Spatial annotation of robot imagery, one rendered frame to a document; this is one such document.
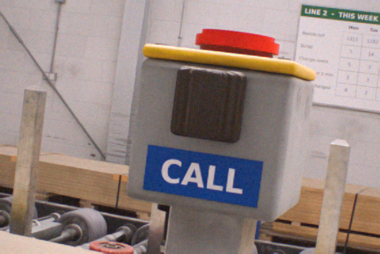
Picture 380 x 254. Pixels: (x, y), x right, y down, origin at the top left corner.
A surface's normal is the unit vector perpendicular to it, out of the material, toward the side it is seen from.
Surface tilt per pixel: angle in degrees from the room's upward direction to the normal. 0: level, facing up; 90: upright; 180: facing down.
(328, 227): 90
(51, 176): 90
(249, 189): 90
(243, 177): 90
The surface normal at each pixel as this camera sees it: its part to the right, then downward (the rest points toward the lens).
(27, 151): -0.28, 0.01
